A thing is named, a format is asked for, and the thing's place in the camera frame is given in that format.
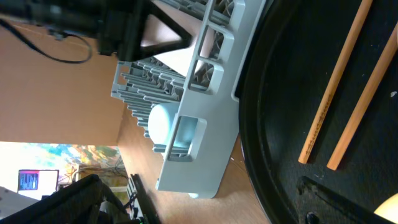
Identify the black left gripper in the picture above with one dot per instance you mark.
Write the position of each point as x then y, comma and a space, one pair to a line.
118, 26

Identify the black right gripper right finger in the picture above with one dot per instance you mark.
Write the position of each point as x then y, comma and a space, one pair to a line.
317, 204

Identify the blue cup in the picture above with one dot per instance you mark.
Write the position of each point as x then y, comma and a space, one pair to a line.
160, 123

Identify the yellow bowl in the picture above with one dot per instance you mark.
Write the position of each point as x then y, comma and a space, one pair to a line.
389, 209

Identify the left wooden chopstick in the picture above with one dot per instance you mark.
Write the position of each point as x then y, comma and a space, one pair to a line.
335, 78

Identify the grey dishwasher rack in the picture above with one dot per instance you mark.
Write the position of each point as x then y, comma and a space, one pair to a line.
203, 79

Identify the round black tray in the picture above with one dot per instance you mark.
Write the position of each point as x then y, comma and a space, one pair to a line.
292, 56

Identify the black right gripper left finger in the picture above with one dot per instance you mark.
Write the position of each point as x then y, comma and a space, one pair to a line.
87, 201

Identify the computer monitor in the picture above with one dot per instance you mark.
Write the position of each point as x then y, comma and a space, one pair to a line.
37, 183

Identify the wooden chopstick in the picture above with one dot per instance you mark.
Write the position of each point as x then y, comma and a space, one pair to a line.
376, 77
335, 78

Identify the right wooden chopstick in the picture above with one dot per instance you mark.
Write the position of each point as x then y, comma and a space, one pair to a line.
376, 77

